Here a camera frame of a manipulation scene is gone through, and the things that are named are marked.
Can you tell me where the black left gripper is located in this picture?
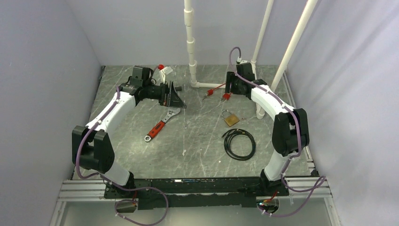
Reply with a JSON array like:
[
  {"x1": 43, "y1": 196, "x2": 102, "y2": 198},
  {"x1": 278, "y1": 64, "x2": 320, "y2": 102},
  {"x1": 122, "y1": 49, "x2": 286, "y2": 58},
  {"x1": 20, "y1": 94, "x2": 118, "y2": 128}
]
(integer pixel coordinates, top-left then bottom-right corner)
[{"x1": 143, "y1": 81, "x2": 187, "y2": 109}]

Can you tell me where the red alligator clip lead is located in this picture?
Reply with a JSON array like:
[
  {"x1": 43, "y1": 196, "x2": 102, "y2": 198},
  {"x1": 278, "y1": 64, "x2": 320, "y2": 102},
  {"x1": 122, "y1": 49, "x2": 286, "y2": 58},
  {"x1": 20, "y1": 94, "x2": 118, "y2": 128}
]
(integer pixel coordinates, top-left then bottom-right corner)
[
  {"x1": 202, "y1": 83, "x2": 226, "y2": 100},
  {"x1": 221, "y1": 93, "x2": 231, "y2": 101}
]

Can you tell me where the brass padlock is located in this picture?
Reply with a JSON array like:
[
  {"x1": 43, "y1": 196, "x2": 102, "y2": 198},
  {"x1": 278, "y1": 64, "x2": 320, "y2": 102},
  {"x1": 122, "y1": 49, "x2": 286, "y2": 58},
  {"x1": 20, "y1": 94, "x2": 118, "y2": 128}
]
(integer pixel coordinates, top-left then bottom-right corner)
[{"x1": 221, "y1": 110, "x2": 240, "y2": 127}]

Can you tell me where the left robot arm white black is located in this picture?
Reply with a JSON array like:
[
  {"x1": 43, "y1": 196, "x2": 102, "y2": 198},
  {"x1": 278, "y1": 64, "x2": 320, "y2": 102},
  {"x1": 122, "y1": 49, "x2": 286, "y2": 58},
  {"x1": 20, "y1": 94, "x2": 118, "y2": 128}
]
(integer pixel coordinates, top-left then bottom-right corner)
[{"x1": 72, "y1": 66, "x2": 187, "y2": 198}]

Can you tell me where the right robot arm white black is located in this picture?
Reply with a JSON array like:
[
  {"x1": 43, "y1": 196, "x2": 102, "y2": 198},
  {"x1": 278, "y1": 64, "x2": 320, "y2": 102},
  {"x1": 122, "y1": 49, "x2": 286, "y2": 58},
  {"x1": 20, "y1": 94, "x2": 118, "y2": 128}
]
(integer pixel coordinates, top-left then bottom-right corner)
[{"x1": 225, "y1": 63, "x2": 310, "y2": 195}]

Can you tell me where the red handled adjustable wrench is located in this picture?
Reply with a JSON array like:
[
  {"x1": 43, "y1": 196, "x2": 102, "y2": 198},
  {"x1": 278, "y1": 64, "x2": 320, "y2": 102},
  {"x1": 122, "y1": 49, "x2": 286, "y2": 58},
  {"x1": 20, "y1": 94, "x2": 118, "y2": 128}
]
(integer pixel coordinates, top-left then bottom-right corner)
[{"x1": 144, "y1": 108, "x2": 181, "y2": 143}]

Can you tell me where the coiled black usb cable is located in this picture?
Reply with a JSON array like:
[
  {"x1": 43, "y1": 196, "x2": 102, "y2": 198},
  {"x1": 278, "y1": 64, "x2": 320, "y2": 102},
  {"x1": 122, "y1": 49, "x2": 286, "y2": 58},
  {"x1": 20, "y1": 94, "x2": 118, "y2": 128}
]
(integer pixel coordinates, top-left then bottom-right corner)
[{"x1": 221, "y1": 128, "x2": 257, "y2": 161}]

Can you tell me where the white pvc pipe frame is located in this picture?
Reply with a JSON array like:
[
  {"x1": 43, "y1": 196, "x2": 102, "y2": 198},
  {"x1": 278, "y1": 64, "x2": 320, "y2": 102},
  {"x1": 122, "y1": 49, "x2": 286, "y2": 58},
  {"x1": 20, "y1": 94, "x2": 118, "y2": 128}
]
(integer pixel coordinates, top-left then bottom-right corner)
[{"x1": 183, "y1": 0, "x2": 306, "y2": 124}]

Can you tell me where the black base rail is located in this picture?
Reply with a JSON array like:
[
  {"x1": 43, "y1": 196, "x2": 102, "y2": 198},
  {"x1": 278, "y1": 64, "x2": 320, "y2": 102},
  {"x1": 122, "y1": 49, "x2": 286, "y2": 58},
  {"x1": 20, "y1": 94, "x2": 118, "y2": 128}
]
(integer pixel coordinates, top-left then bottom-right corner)
[{"x1": 104, "y1": 177, "x2": 289, "y2": 210}]

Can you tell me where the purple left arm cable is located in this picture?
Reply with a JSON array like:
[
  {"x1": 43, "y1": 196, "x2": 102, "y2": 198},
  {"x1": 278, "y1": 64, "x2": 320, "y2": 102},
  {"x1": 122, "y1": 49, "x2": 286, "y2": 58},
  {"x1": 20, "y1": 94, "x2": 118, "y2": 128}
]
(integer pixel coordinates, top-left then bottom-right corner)
[{"x1": 74, "y1": 65, "x2": 170, "y2": 226}]

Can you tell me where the aluminium frame rail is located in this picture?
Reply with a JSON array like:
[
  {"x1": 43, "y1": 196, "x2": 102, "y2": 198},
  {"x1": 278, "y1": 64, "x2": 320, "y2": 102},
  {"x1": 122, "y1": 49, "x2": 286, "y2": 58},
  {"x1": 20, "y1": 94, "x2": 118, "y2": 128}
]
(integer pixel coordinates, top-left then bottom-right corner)
[{"x1": 49, "y1": 180, "x2": 106, "y2": 226}]

